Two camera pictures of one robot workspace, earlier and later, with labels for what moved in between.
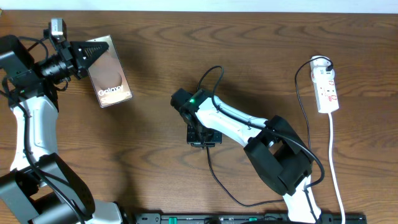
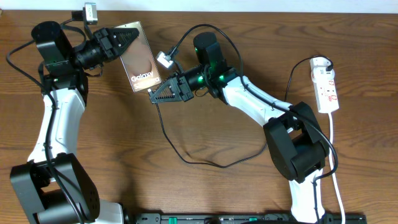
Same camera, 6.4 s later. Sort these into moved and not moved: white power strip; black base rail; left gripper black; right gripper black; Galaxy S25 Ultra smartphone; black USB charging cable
Moved: left gripper black; Galaxy S25 Ultra smartphone; right gripper black; black USB charging cable
Not moved: white power strip; black base rail
